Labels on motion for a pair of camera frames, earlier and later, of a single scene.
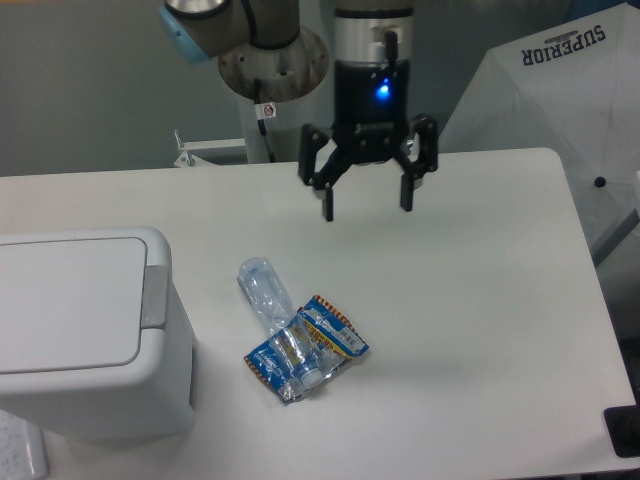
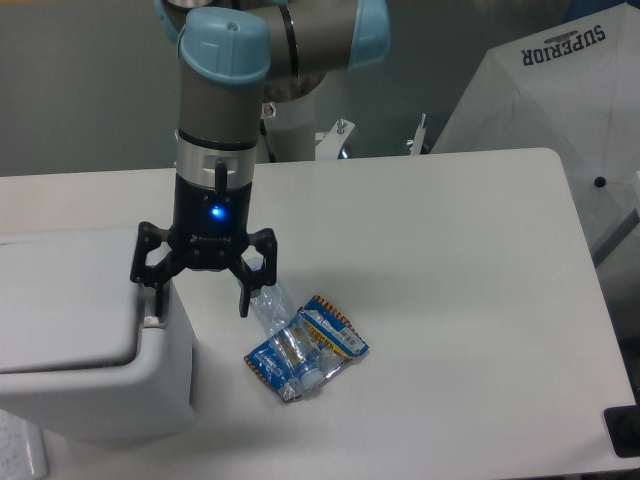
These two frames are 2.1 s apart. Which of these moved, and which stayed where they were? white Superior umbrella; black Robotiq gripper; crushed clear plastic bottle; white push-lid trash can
Moved: black Robotiq gripper
Stayed: white Superior umbrella; white push-lid trash can; crushed clear plastic bottle
